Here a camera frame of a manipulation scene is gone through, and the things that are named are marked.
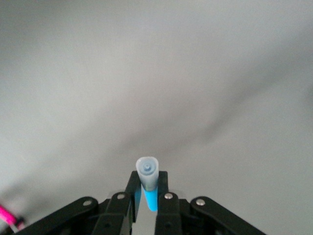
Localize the blue marker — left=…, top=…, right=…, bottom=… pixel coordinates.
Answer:
left=135, top=156, right=160, bottom=212

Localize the pink marker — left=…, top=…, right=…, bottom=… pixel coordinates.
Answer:
left=0, top=205, right=24, bottom=233

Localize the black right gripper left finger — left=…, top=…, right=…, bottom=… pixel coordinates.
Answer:
left=18, top=170, right=143, bottom=235

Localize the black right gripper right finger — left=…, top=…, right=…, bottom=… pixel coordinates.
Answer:
left=154, top=170, right=268, bottom=235

